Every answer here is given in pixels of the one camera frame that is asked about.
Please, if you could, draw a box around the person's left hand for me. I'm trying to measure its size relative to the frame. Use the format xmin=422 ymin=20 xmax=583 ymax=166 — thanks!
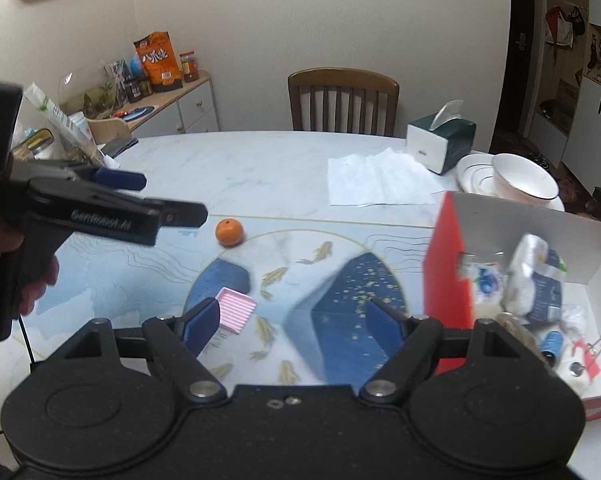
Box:
xmin=0 ymin=219 xmax=60 ymax=316

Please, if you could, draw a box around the pink ribbed square tray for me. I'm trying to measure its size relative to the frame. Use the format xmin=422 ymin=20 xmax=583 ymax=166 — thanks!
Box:
xmin=215 ymin=287 xmax=257 ymax=335

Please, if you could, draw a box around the red lidded jar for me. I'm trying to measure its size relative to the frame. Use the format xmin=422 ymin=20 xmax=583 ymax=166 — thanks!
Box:
xmin=179 ymin=51 xmax=200 ymax=82

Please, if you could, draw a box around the brown wooden chair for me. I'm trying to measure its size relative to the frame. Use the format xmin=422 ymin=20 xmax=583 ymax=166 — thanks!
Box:
xmin=287 ymin=67 xmax=401 ymax=138

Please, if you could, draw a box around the green white tissue box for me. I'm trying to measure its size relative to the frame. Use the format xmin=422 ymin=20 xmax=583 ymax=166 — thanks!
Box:
xmin=406 ymin=100 xmax=476 ymax=174

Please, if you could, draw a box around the clear fish bowl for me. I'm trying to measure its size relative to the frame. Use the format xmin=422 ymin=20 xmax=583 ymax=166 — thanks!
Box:
xmin=58 ymin=63 xmax=124 ymax=119

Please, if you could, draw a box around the white wall cabinet unit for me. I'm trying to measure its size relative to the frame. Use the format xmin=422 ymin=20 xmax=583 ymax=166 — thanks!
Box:
xmin=526 ymin=0 xmax=601 ymax=192

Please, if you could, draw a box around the blue thread spool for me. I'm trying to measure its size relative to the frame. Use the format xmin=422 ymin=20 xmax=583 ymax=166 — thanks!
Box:
xmin=539 ymin=330 xmax=564 ymax=367

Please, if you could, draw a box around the white paper napkin sheet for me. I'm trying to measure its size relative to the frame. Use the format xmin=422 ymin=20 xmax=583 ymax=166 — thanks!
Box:
xmin=328 ymin=148 xmax=445 ymax=207

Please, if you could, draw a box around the orange tangerine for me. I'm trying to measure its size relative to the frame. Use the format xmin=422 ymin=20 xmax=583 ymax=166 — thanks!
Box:
xmin=215 ymin=218 xmax=245 ymax=248

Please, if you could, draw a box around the orange snack bag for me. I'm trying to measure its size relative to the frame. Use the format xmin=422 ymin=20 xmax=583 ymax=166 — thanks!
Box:
xmin=133 ymin=32 xmax=182 ymax=93

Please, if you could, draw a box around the white gold-rimmed bowl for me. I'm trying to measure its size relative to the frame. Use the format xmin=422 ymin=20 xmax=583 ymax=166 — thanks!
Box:
xmin=491 ymin=153 xmax=559 ymax=206

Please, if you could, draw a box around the red white cardboard box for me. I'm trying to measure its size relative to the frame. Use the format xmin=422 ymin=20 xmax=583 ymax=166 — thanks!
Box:
xmin=423 ymin=192 xmax=601 ymax=420

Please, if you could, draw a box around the white side cabinet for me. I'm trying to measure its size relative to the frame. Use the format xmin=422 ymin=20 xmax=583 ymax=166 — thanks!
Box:
xmin=88 ymin=70 xmax=220 ymax=144

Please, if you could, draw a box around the white tissue paper pack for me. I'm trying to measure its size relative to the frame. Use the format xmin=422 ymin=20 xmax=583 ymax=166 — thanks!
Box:
xmin=501 ymin=233 xmax=567 ymax=325

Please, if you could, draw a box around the white gold-rimmed plate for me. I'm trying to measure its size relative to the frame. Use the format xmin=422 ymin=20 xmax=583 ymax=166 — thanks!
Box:
xmin=457 ymin=153 xmax=564 ymax=211

